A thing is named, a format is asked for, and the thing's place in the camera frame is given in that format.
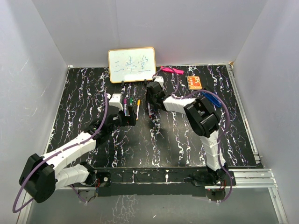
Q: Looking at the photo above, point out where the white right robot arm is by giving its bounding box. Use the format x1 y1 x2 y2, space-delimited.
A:
147 81 228 185

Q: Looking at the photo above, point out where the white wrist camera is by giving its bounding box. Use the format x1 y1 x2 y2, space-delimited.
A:
109 93 123 111
153 75 164 88

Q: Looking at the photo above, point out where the red whiteboard pen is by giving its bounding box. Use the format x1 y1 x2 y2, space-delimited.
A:
147 102 152 118

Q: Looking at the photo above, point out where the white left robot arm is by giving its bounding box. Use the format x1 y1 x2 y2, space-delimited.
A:
19 104 137 203

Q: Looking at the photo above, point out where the yellow whiteboard pen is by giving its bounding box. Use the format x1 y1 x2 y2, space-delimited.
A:
136 105 140 121

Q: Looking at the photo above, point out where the purple whiteboard pen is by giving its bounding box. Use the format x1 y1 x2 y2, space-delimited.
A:
124 104 128 116

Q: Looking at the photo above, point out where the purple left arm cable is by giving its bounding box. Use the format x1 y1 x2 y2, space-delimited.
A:
11 92 112 214

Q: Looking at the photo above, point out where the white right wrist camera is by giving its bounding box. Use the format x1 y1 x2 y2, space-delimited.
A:
153 75 164 88

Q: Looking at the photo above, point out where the aluminium frame rail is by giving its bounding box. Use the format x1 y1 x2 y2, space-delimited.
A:
226 64 288 224

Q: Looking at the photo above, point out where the orange card pack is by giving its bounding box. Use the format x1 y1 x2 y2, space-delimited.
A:
187 76 202 90

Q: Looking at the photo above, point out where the small framed whiteboard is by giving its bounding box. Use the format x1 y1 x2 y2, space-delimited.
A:
108 47 156 84

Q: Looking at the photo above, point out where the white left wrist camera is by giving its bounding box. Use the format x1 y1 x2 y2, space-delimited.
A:
109 93 123 111

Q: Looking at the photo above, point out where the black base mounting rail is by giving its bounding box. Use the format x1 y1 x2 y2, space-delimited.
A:
70 166 236 198

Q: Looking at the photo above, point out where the blue stapler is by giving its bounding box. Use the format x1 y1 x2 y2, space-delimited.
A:
202 92 222 108

